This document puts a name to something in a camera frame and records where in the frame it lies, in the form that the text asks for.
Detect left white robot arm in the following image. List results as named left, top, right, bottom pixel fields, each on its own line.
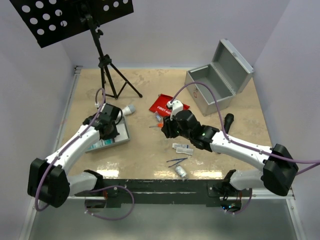
left=27, top=103, right=123, bottom=208

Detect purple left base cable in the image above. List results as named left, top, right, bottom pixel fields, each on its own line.
left=84, top=184, right=136, bottom=221

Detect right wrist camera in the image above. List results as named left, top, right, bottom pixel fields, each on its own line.
left=166, top=99, right=184, bottom=121

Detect black perforated music stand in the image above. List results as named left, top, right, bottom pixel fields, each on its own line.
left=10, top=0, right=136, bottom=99

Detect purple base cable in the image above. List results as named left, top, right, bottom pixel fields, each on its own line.
left=84, top=184, right=136, bottom=221
left=224, top=187, right=254, bottom=216

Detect blue plastic tweezers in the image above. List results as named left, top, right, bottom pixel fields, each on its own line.
left=166, top=157, right=188, bottom=168

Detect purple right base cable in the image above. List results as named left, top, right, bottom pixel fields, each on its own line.
left=224, top=187, right=254, bottom=216

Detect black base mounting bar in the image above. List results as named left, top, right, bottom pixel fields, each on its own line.
left=73, top=177, right=253, bottom=210

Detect white wipe sachet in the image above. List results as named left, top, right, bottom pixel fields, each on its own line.
left=176, top=147, right=194, bottom=156

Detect bandage roll in plastic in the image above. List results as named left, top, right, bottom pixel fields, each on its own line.
left=154, top=111, right=163, bottom=123

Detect grey metal case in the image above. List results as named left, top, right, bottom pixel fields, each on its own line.
left=184, top=38, right=254, bottom=116

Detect grey compartment tray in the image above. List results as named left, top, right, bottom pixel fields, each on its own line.
left=85, top=116, right=130, bottom=153

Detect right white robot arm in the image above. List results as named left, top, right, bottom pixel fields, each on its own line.
left=161, top=110, right=299, bottom=197

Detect black flashlight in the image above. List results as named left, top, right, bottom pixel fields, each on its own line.
left=223, top=113, right=235, bottom=134

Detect red first aid pouch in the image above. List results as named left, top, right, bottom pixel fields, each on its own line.
left=149, top=94, right=190, bottom=117

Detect orange handled scissors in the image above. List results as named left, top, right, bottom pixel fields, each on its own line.
left=149, top=122, right=164, bottom=128

